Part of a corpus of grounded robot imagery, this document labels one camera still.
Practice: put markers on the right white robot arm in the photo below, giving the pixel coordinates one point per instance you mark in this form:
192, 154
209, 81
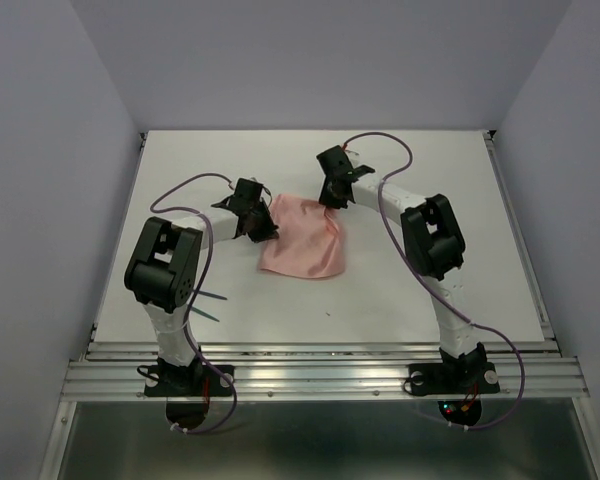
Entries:
433, 244

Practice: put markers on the teal plastic utensil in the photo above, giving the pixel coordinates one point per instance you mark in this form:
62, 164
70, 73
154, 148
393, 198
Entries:
209, 295

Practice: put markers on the teal plastic spoon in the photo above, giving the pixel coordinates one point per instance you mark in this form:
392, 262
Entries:
204, 314

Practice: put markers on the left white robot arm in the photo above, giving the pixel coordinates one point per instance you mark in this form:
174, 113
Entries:
172, 258

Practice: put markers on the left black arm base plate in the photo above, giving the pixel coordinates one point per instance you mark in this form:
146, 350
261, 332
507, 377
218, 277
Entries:
164, 380

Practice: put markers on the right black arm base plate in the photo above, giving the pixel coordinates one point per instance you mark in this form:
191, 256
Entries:
425, 379

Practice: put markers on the pink satin napkin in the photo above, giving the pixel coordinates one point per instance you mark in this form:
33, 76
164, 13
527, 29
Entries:
310, 243

